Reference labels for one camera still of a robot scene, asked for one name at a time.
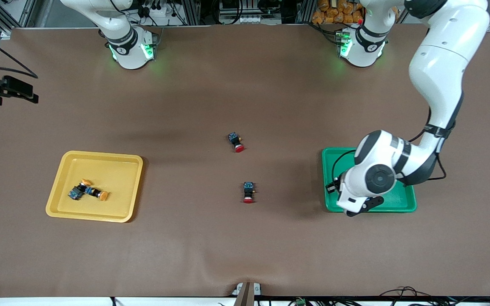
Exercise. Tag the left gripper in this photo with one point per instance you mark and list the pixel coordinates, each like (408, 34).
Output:
(337, 185)

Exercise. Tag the yellow push button switch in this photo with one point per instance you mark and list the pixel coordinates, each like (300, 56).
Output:
(74, 194)
(98, 194)

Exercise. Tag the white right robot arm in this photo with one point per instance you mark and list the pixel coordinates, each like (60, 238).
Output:
(128, 55)

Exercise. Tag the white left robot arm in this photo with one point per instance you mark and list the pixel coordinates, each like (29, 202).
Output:
(440, 63)

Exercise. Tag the green plastic tray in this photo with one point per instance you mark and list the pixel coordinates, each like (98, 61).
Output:
(401, 203)

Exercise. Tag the small green connector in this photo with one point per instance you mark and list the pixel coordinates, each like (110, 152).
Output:
(299, 301)

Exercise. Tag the brown table mat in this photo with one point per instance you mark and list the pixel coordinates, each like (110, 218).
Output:
(245, 246)

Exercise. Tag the yellow plastic tray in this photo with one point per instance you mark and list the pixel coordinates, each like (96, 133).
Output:
(113, 170)

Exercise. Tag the white power strip with plugs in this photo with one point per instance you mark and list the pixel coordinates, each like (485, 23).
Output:
(158, 10)

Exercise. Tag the pile of orange objects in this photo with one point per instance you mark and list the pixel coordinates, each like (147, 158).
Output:
(336, 10)

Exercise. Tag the long white socket strip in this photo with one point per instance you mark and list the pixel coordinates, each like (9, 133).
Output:
(249, 19)

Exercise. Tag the red push button switch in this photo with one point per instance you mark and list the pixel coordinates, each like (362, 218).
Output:
(248, 189)
(235, 140)

